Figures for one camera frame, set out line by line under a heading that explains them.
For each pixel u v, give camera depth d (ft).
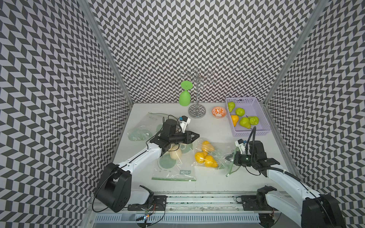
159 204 2.35
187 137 2.31
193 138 2.41
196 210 2.35
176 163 2.76
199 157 2.72
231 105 3.60
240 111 3.46
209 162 2.64
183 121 2.42
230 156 2.59
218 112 3.62
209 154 2.83
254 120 3.27
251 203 2.39
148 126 2.82
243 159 2.37
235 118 3.34
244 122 3.27
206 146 2.88
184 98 2.98
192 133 2.43
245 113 3.56
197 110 4.22
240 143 2.53
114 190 1.33
